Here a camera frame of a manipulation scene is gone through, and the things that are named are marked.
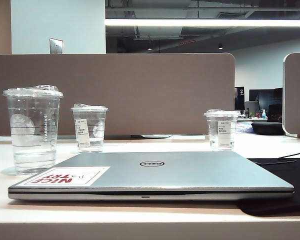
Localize narrow brown desk partition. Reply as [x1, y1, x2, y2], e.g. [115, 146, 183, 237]
[282, 52, 300, 139]

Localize tall clear Starbucks cup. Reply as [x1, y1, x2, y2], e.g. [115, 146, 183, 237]
[2, 84, 64, 176]

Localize patterned blue cloth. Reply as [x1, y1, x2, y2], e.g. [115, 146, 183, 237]
[236, 123, 254, 134]

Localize black sign with numeral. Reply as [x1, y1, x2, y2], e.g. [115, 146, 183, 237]
[234, 86, 246, 112]

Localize black round cushion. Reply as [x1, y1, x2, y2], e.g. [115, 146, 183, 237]
[250, 121, 286, 136]

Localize silver Dell laptop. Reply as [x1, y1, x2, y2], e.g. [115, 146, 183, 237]
[7, 151, 295, 202]

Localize black office chair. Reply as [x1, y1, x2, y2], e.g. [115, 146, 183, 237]
[267, 103, 283, 123]

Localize wide brown desk partition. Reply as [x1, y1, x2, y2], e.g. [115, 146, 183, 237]
[0, 52, 236, 138]

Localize metal wall switch plate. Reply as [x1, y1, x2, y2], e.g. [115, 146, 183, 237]
[49, 37, 64, 55]

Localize black mouse pad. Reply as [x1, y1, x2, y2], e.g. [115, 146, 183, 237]
[236, 157, 300, 217]

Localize small clear plastic cup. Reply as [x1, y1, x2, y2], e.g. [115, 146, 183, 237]
[203, 108, 241, 152]
[70, 102, 110, 154]

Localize black computer monitor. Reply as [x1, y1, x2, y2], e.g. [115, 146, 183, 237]
[248, 87, 284, 112]

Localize long linear ceiling light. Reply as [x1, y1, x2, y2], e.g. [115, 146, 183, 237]
[105, 18, 300, 28]

